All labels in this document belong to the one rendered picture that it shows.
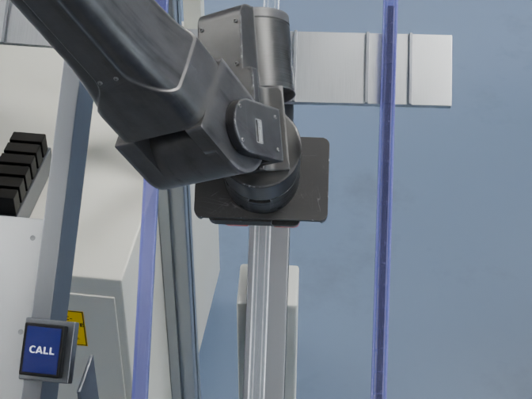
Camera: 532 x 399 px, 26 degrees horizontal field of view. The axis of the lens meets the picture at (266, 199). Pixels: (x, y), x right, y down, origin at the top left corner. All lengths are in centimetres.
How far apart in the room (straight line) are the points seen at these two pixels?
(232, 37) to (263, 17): 3
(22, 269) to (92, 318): 33
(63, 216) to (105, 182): 44
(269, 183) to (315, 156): 12
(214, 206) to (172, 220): 77
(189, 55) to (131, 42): 5
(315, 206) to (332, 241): 158
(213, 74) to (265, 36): 10
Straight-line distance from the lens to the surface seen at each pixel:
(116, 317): 150
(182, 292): 172
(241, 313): 114
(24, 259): 119
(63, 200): 117
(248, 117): 72
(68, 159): 118
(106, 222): 154
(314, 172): 88
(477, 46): 315
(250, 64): 78
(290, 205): 88
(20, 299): 119
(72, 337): 114
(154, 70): 67
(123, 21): 66
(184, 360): 182
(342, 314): 229
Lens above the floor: 159
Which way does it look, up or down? 38 degrees down
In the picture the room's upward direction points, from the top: straight up
